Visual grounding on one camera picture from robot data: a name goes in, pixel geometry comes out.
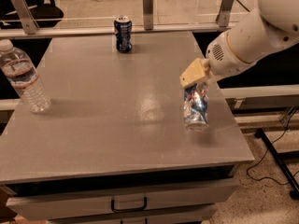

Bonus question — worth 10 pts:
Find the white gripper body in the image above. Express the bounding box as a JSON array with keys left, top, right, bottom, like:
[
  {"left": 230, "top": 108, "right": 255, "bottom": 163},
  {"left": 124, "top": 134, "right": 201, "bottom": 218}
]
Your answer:
[{"left": 206, "top": 31, "right": 263, "bottom": 77}]

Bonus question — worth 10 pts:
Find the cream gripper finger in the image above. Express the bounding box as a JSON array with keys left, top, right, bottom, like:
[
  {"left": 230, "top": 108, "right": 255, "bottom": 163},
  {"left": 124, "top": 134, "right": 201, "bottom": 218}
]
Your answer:
[{"left": 179, "top": 58, "right": 210, "bottom": 89}]

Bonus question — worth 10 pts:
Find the crushed redbull can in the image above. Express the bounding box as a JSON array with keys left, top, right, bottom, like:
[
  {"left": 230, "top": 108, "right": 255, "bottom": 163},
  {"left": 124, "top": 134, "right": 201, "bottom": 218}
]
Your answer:
[{"left": 184, "top": 83, "right": 208, "bottom": 131}]

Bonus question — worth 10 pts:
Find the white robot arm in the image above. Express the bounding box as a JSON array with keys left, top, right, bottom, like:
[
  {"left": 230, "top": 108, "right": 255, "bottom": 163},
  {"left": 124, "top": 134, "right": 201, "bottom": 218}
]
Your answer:
[{"left": 179, "top": 0, "right": 299, "bottom": 89}]

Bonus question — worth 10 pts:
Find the dark blue soda can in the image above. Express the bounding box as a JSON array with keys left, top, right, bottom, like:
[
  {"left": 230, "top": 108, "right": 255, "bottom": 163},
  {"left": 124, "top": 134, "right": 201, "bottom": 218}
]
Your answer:
[{"left": 114, "top": 15, "right": 132, "bottom": 52}]

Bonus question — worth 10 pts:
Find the black stand base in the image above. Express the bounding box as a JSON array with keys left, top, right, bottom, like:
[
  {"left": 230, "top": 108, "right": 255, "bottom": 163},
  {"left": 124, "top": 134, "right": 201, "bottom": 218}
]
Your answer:
[{"left": 255, "top": 128, "right": 299, "bottom": 200}]

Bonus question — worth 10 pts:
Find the black office chair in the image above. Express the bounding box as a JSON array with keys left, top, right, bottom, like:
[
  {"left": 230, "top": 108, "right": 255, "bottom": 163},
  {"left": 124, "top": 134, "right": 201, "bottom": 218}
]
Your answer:
[{"left": 0, "top": 0, "right": 64, "bottom": 29}]

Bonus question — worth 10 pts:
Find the clear plastic water bottle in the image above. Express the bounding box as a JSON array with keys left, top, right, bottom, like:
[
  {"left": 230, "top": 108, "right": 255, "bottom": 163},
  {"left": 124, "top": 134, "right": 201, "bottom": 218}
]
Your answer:
[{"left": 0, "top": 39, "right": 51, "bottom": 113}]

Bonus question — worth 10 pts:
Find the grey cabinet drawer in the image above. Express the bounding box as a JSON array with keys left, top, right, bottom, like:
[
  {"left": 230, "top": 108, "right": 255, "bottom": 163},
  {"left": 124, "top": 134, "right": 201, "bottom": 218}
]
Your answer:
[{"left": 7, "top": 178, "right": 238, "bottom": 220}]

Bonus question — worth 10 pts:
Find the right metal bracket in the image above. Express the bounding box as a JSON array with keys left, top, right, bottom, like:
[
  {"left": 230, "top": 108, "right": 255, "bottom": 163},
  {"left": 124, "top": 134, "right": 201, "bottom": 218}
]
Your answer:
[{"left": 216, "top": 0, "right": 234, "bottom": 27}]

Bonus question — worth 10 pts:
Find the metal bracket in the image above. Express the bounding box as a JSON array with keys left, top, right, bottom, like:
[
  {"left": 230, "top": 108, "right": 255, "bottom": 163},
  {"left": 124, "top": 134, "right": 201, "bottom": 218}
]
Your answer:
[
  {"left": 10, "top": 0, "right": 39, "bottom": 35},
  {"left": 142, "top": 0, "right": 153, "bottom": 30},
  {"left": 216, "top": 0, "right": 234, "bottom": 27}
]

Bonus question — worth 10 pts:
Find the black cable on floor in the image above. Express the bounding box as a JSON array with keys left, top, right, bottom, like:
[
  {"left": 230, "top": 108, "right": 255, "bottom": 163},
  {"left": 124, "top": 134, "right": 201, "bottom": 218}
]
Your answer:
[{"left": 246, "top": 105, "right": 299, "bottom": 187}]

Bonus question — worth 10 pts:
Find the middle metal bracket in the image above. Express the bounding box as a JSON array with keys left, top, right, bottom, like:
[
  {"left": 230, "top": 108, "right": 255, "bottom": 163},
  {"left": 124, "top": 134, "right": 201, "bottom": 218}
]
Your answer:
[{"left": 142, "top": 0, "right": 153, "bottom": 30}]

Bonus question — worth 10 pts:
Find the black drawer handle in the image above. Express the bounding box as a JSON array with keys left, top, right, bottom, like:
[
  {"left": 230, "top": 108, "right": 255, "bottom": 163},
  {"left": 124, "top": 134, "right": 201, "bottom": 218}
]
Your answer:
[{"left": 110, "top": 197, "right": 148, "bottom": 214}]

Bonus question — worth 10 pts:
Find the left metal bracket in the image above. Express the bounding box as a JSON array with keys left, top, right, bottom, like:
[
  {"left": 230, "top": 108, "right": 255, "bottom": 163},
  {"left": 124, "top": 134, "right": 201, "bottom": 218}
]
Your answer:
[{"left": 10, "top": 0, "right": 39, "bottom": 35}]

